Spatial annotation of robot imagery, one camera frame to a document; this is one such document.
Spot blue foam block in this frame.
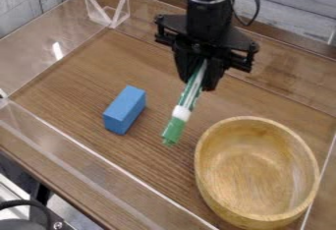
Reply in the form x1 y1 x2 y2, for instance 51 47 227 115
103 86 146 135

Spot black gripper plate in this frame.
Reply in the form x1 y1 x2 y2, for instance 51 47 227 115
155 14 260 91

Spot black cable lower left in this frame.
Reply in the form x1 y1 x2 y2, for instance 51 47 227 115
0 199 51 230

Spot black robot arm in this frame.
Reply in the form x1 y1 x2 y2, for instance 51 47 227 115
155 0 262 91

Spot clear acrylic wall panel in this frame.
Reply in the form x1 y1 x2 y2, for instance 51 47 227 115
0 98 218 230

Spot brown wooden bowl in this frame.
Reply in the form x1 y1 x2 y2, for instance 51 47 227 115
195 116 320 230

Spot clear acrylic triangular bracket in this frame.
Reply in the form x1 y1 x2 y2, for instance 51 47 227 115
84 0 130 29

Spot green expo marker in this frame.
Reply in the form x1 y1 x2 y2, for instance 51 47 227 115
162 62 208 146

